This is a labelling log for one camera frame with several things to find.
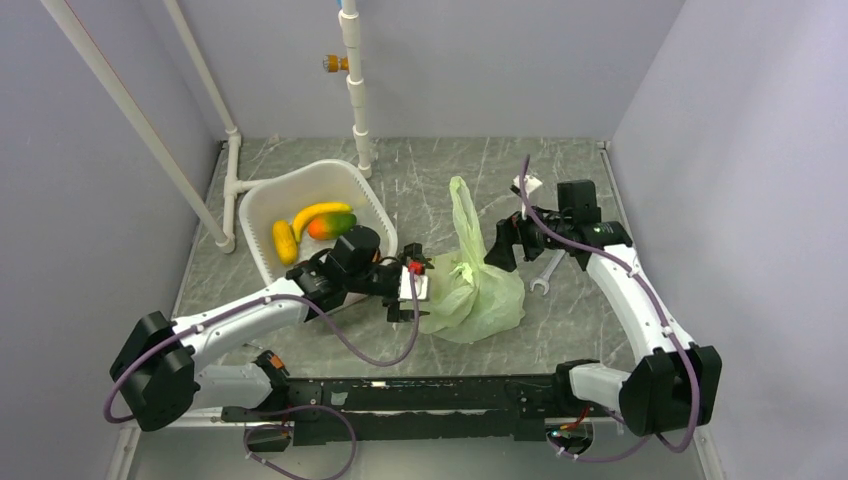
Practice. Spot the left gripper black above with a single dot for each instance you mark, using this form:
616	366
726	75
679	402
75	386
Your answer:
395	313

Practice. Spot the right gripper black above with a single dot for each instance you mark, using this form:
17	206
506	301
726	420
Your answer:
511	231

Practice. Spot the light green plastic bag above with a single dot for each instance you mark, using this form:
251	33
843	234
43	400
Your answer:
470	300

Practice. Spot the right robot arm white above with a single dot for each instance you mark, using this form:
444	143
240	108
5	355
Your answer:
629	298

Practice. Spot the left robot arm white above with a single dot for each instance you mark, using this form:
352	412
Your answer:
167	368

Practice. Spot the orange green fake mango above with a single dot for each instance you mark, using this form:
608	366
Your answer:
330	226

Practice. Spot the yellow fake corn cob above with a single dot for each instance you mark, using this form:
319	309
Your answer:
285	243

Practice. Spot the silver open-end wrench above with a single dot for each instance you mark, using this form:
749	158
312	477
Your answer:
542	281

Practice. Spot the white plastic basket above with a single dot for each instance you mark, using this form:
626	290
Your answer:
283	197

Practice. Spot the thin white diagonal pipe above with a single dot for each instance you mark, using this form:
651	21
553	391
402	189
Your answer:
233	186

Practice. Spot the orange pipe valve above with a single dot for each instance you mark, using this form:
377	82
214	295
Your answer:
335	64

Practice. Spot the white vertical pvc pipe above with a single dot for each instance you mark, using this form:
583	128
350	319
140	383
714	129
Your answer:
348	18

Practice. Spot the white diagonal pvc pipe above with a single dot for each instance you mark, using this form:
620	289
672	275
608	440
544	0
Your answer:
70	24

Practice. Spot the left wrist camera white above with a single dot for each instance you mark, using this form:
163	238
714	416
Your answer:
413	283

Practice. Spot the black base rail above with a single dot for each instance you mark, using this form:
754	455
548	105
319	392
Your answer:
320	411

